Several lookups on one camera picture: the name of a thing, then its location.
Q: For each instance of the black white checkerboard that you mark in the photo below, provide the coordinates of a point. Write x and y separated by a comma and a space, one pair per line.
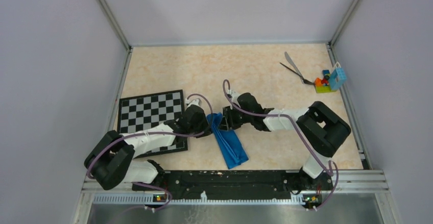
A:
143, 112

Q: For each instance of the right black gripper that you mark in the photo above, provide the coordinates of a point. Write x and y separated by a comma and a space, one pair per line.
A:
227, 121

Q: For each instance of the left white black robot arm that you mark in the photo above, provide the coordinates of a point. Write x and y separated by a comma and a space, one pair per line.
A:
110, 160

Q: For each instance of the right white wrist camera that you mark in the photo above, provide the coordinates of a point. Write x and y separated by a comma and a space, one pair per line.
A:
233, 96

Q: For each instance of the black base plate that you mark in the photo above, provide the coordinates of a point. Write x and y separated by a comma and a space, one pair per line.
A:
240, 184

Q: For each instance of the colourful toy block set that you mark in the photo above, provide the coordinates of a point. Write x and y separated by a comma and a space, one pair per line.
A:
331, 80

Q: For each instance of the blue satin napkin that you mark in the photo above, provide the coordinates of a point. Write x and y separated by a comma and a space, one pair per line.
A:
230, 146

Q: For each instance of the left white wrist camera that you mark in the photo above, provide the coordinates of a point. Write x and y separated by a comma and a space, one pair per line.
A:
194, 103

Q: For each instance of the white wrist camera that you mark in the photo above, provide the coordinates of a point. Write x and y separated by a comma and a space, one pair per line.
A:
194, 103
233, 96

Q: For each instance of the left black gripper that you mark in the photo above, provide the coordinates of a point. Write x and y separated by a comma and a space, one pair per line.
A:
205, 121

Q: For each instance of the aluminium front rail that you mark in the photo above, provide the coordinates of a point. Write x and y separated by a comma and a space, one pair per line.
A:
357, 196

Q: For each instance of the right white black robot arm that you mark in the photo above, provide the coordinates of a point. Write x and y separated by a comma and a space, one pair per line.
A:
320, 129

